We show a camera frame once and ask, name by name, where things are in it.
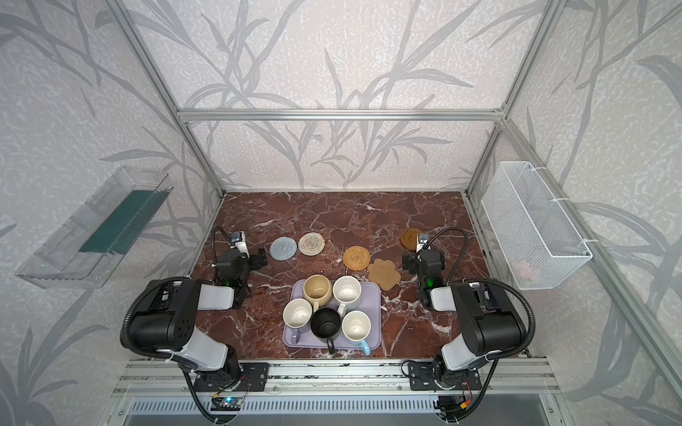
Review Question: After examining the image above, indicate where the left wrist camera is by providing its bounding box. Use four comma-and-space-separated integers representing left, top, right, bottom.
229, 231, 250, 257

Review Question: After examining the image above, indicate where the brown wooden round coaster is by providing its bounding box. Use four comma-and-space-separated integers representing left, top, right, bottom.
400, 228, 421, 251

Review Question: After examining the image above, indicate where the green circuit board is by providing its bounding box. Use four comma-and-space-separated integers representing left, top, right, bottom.
211, 393, 247, 412

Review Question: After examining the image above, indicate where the white mug purple handle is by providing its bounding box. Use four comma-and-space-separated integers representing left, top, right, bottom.
282, 298, 313, 344

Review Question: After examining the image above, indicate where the clear plastic wall bin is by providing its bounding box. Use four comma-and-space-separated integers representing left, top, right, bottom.
16, 166, 174, 289

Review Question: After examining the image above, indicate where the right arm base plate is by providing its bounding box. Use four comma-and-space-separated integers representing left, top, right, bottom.
401, 360, 482, 392

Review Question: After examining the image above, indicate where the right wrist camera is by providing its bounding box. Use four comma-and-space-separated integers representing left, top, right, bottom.
416, 233, 429, 252

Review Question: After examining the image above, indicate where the blue-grey round coaster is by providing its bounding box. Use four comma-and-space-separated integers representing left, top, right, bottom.
269, 237, 298, 261

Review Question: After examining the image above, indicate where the aluminium mounting rail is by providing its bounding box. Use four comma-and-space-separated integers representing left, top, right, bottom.
112, 358, 561, 398

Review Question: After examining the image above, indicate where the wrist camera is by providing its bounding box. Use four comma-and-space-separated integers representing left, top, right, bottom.
416, 233, 429, 252
229, 231, 250, 257

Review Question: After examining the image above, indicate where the pink object in basket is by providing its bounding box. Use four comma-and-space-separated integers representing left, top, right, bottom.
511, 261, 538, 282

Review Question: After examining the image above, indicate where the black mug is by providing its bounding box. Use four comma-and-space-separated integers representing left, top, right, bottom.
310, 307, 342, 355

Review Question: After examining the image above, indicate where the lavender tray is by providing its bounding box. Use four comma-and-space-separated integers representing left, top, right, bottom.
282, 282, 382, 351

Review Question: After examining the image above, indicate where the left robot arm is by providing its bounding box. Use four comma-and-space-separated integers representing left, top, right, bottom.
120, 248, 268, 381

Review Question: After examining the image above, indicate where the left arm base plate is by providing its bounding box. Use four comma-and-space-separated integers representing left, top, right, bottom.
193, 362, 269, 393

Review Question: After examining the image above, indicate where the cork paw-shaped coaster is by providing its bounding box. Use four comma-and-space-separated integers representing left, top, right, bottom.
368, 259, 401, 292

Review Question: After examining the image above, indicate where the white wire mesh basket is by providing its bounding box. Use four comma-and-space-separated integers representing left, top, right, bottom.
481, 162, 593, 290

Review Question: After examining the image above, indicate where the beige ceramic mug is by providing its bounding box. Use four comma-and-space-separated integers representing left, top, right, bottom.
303, 274, 333, 312

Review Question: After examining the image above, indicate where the white patterned round coaster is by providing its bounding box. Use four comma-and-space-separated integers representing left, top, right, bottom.
298, 232, 325, 257

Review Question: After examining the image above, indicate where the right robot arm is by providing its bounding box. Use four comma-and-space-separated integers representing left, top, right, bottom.
402, 248, 536, 383

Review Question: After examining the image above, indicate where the white speckled mug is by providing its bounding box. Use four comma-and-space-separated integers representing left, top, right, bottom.
333, 276, 362, 318

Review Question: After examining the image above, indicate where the woven rattan round coaster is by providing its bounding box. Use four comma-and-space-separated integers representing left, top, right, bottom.
343, 246, 371, 272

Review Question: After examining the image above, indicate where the white mug blue outside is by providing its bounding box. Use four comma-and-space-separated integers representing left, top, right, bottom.
342, 311, 372, 356

